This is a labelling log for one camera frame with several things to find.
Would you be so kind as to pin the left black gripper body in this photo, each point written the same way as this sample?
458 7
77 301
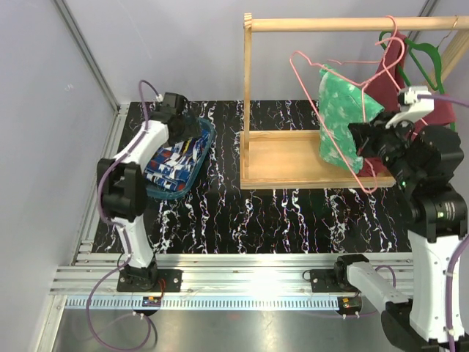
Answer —
185 131

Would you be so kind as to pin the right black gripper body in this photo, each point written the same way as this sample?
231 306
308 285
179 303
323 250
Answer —
389 144

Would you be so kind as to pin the blue patterned trousers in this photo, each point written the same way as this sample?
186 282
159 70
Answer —
171 167

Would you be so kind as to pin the green white trousers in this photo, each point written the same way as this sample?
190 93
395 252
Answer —
341 103

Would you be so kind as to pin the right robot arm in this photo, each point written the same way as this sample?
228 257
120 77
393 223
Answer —
422 162

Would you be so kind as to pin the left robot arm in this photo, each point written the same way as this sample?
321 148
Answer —
122 191

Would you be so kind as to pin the maroon tank top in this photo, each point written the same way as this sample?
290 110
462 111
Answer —
384 89

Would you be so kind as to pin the teal plastic basket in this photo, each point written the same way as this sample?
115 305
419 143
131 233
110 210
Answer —
156 192

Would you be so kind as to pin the wooden clothes rack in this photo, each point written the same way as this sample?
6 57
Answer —
291 159

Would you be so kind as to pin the black marble pattern mat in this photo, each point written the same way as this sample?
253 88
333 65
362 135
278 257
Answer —
217 217

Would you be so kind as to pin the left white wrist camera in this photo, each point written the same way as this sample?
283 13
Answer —
172 103

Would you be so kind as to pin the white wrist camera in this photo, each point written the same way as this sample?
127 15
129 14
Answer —
415 103
172 103

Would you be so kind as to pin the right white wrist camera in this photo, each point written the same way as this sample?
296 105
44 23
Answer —
415 103

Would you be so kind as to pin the aluminium corner post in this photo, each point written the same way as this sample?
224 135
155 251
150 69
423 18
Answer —
79 39

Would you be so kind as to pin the copper wire hanger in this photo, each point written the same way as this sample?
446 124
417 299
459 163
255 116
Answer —
448 33

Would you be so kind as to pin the aluminium mounting rail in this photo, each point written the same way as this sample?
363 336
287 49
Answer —
208 282

